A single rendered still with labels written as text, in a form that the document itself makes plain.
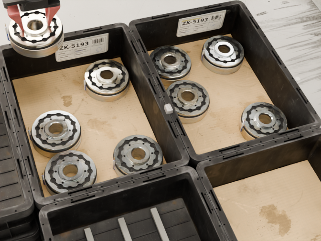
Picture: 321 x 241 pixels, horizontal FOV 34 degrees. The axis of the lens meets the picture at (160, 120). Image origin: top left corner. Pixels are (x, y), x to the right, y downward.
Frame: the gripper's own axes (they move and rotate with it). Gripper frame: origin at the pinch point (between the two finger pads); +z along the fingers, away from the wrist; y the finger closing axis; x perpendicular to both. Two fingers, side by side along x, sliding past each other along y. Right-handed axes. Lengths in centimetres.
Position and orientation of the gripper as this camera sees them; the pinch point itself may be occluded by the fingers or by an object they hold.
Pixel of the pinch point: (35, 23)
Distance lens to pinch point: 104.5
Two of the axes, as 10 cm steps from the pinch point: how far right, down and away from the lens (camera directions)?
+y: 9.4, -2.3, 2.6
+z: -0.9, 5.6, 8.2
